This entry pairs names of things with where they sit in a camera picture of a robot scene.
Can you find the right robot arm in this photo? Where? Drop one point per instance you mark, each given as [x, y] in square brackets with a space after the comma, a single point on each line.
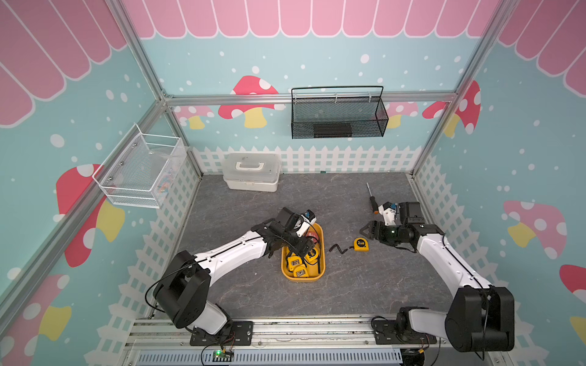
[481, 315]

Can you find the white plastic toolbox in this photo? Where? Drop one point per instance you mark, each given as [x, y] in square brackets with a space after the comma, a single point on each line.
[248, 171]

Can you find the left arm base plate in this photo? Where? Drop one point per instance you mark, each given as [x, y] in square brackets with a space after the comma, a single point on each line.
[233, 333]

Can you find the black orange screwdriver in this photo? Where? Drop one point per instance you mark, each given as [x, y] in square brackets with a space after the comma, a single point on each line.
[372, 200]

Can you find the yellow tape measure in tray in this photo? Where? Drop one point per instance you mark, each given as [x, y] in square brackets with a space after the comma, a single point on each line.
[300, 271]

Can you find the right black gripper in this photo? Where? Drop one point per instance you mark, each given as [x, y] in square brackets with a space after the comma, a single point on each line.
[378, 235]

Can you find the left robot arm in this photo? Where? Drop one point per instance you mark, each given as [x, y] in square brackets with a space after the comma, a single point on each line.
[182, 291]

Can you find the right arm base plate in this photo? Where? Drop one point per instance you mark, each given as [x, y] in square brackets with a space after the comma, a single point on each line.
[389, 332]

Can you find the green led circuit board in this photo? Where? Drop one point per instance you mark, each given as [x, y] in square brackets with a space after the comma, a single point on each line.
[223, 356]

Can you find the yellow storage tray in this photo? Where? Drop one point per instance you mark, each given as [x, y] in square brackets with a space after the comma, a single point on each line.
[315, 271]

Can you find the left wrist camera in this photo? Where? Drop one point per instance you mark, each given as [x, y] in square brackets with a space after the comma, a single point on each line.
[305, 222]

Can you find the grey ribbed cable duct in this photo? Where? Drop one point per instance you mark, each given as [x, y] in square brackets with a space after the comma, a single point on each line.
[385, 356]

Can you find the yellow tape measure with strap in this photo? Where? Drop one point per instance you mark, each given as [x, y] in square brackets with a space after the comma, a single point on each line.
[360, 245]

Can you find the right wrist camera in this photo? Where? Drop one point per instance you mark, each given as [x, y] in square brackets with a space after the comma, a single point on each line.
[388, 211]

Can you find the white wire wall basket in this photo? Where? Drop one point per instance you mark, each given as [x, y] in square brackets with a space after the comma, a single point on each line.
[142, 170]

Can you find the black mesh wall basket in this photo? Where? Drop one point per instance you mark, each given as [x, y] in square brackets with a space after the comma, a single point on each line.
[352, 111]

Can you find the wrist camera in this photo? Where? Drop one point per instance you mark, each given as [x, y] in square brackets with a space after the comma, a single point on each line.
[305, 222]
[388, 211]

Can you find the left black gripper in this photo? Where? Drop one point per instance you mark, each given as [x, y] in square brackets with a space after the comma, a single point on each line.
[302, 246]

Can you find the pink round tape measure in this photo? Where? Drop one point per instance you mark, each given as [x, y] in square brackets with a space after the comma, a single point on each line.
[313, 237]

